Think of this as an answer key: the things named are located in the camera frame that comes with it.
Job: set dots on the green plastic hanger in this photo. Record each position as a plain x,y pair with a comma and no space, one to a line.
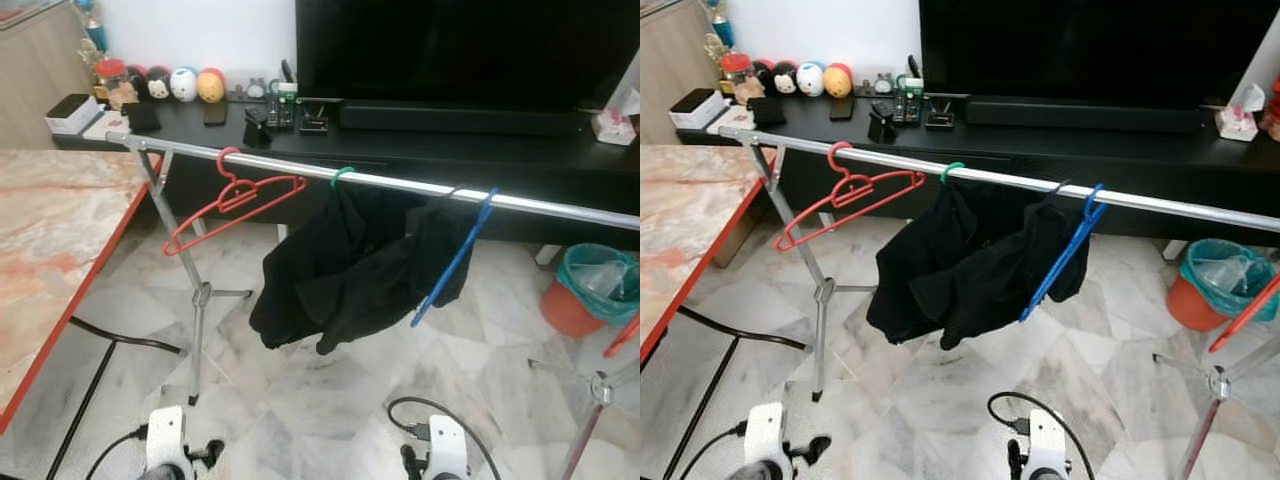
343,171
952,166

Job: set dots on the blue plastic hanger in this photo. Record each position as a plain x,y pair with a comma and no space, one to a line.
452,262
1062,255

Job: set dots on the red plastic hanger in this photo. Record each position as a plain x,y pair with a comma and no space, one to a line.
237,183
1245,315
850,178
622,338

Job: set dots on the black hanger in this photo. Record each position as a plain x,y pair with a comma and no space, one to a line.
452,190
1058,185

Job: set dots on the orange trash bin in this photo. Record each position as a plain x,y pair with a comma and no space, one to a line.
1190,305
565,310

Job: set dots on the marble pattern table red edge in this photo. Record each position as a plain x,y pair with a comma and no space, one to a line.
690,230
50,250

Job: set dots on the silver metal clothes rack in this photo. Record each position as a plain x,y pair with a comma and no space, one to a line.
1010,181
390,183

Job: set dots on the black television console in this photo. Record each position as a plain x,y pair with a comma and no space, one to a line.
500,150
1100,150

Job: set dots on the black folding stand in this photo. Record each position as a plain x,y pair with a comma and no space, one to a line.
882,123
257,128

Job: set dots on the flat white pink box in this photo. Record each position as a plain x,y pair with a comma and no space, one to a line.
105,127
728,122

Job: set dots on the black smartphone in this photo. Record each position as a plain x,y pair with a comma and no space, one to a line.
841,108
215,113

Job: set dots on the black wallet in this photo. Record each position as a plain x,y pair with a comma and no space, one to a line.
141,117
767,111

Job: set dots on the black remote control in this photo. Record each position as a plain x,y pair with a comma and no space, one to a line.
273,113
288,112
914,107
899,108

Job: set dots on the small black box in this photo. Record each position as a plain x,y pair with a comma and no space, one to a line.
314,120
940,115

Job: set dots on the black soundbar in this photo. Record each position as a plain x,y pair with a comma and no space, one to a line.
1080,113

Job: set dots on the white box black lid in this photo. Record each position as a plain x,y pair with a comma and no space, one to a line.
695,107
72,112

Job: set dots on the grey totoro figurine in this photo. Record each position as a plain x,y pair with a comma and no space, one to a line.
254,90
881,85

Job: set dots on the yellow round plush toy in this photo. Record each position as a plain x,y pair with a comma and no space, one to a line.
211,87
838,82

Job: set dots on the white round plush toy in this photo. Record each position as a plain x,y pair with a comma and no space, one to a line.
183,85
810,80

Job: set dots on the green white cup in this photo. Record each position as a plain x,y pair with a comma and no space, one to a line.
910,85
284,90

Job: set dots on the black white-faced plush toy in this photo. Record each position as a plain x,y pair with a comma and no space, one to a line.
785,79
159,85

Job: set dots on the black round plush toy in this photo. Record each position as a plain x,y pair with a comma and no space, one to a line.
138,82
763,76

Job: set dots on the pink white tissue box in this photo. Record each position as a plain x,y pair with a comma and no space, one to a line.
613,122
1238,118

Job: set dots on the red lid glass jar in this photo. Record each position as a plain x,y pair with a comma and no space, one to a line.
110,80
736,74

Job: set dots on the light wooden cabinet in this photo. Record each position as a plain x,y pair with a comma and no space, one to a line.
670,80
40,80

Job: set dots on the black flat screen television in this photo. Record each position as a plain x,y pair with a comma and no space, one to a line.
450,50
1080,50

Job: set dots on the blue gold trophy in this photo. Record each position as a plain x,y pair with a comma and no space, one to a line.
92,35
720,30

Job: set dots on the red laughing buddha statue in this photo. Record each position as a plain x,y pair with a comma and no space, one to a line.
1272,110

